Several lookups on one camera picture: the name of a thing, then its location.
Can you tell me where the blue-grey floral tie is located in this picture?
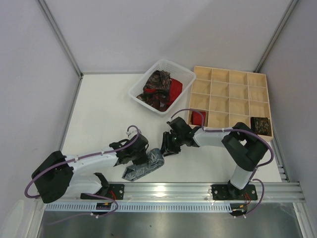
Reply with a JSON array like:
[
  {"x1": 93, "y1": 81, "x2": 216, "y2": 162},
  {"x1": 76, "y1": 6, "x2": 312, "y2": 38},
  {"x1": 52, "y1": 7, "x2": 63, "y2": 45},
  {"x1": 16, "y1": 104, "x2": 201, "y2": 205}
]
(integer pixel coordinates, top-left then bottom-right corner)
[{"x1": 122, "y1": 148, "x2": 164, "y2": 182}]

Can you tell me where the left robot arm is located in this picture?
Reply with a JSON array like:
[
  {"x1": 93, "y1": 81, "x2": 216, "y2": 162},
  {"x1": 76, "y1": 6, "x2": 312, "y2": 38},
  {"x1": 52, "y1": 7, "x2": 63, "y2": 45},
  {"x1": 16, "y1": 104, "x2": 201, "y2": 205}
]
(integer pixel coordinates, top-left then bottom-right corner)
[{"x1": 31, "y1": 134, "x2": 149, "y2": 204}]

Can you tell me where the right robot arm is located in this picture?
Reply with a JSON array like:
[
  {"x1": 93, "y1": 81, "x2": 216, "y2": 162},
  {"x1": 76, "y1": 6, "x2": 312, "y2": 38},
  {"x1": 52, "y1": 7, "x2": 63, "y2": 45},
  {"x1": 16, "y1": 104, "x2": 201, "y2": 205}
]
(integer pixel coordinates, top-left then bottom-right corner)
[{"x1": 160, "y1": 117, "x2": 271, "y2": 190}]

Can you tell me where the rolled red tie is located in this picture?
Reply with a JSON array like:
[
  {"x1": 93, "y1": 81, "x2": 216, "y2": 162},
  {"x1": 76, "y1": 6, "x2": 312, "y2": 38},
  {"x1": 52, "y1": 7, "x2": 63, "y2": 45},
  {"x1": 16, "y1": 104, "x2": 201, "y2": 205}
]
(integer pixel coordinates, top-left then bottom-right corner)
[{"x1": 190, "y1": 111, "x2": 207, "y2": 125}]

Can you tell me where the red tie in basket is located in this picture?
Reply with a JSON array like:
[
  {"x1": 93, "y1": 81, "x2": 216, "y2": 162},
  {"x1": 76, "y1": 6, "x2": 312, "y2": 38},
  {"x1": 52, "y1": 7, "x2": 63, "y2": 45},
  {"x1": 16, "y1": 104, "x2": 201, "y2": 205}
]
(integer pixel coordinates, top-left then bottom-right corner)
[{"x1": 144, "y1": 78, "x2": 183, "y2": 106}]

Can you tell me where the dark floral tie in basket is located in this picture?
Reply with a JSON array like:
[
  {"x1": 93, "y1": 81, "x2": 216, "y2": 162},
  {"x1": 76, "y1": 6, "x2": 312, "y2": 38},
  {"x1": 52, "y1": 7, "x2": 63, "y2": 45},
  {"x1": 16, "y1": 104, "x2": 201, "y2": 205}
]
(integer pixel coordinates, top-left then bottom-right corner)
[{"x1": 137, "y1": 70, "x2": 171, "y2": 112}]

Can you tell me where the white plastic basket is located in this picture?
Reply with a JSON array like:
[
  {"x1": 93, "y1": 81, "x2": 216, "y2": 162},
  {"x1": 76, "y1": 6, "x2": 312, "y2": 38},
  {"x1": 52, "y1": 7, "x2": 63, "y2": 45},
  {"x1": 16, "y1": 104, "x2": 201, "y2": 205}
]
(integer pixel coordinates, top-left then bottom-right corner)
[{"x1": 128, "y1": 59, "x2": 196, "y2": 115}]

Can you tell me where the wooden compartment tray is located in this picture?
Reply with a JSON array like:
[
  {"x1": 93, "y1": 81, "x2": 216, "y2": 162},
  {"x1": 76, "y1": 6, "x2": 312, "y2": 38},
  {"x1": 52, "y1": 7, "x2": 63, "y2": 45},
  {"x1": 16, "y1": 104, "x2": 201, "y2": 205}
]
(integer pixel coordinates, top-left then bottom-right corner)
[{"x1": 188, "y1": 66, "x2": 273, "y2": 142}]

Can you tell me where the rolled dark patterned tie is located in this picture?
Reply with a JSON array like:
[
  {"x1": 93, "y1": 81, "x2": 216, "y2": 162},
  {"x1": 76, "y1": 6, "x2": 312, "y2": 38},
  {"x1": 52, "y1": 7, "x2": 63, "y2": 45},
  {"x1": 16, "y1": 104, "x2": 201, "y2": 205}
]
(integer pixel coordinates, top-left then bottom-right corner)
[{"x1": 250, "y1": 117, "x2": 271, "y2": 136}]

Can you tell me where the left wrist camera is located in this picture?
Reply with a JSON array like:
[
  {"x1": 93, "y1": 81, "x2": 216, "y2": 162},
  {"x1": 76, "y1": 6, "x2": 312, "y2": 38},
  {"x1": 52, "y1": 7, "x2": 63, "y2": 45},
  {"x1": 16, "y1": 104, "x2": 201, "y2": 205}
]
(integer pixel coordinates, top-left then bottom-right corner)
[{"x1": 126, "y1": 128, "x2": 141, "y2": 138}]

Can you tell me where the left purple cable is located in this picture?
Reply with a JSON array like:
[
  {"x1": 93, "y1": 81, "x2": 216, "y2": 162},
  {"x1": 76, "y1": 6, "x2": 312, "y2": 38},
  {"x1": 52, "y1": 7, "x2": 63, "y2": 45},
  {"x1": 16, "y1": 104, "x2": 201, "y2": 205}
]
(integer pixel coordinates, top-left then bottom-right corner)
[{"x1": 25, "y1": 125, "x2": 141, "y2": 199}]

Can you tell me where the purple cable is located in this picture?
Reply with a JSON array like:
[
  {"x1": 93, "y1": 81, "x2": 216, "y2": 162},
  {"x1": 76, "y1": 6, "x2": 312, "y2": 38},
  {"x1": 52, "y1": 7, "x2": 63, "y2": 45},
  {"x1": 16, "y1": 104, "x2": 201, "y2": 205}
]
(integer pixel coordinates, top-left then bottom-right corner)
[
  {"x1": 169, "y1": 108, "x2": 274, "y2": 214},
  {"x1": 25, "y1": 125, "x2": 141, "y2": 199}
]

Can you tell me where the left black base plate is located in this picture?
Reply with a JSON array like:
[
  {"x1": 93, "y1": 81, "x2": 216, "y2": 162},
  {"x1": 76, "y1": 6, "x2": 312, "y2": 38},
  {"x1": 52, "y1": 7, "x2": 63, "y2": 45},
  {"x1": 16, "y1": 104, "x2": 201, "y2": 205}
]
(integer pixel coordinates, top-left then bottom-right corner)
[{"x1": 80, "y1": 183, "x2": 124, "y2": 200}]

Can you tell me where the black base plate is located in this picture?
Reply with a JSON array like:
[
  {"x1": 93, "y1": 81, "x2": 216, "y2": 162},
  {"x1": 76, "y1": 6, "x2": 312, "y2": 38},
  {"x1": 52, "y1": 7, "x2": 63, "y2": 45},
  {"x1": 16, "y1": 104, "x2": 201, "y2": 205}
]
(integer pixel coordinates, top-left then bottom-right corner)
[
  {"x1": 80, "y1": 183, "x2": 124, "y2": 200},
  {"x1": 211, "y1": 183, "x2": 258, "y2": 201}
]

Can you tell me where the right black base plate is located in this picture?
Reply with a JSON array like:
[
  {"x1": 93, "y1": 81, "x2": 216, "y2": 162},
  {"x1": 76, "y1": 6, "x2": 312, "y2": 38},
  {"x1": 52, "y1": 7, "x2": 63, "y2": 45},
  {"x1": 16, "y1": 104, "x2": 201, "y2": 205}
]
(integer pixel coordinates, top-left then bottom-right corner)
[{"x1": 211, "y1": 183, "x2": 258, "y2": 201}]

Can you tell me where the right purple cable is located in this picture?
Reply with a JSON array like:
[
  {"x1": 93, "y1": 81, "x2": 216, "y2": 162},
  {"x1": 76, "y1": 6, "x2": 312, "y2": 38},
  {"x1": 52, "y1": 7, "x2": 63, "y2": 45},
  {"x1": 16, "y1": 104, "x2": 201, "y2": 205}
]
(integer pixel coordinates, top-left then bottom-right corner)
[{"x1": 169, "y1": 108, "x2": 274, "y2": 214}]

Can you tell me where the white slotted cable duct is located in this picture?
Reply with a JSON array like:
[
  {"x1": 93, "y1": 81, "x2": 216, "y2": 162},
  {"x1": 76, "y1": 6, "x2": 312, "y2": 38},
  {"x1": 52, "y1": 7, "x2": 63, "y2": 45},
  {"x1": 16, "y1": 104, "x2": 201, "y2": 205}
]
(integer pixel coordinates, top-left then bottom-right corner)
[{"x1": 46, "y1": 202, "x2": 232, "y2": 213}]

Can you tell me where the aluminium mounting rail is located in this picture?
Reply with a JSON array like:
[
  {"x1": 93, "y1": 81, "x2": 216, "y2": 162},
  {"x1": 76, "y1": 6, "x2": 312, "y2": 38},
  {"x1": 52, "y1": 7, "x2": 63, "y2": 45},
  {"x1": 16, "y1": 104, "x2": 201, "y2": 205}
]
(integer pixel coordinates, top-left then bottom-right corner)
[{"x1": 119, "y1": 181, "x2": 306, "y2": 203}]

